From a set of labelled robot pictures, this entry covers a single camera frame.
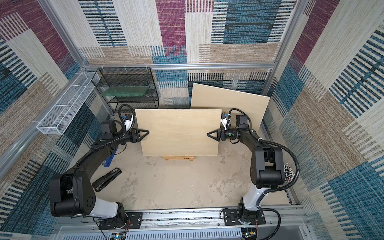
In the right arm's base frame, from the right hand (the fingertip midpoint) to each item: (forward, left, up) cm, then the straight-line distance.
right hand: (211, 134), depth 87 cm
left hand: (0, +36, +4) cm, 36 cm away
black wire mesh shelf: (+39, +58, +7) cm, 70 cm away
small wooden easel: (-9, +26, -9) cm, 29 cm away
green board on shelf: (+28, +54, +10) cm, 62 cm away
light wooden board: (-2, +18, +5) cm, 19 cm away
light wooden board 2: (+18, +2, +12) cm, 22 cm away
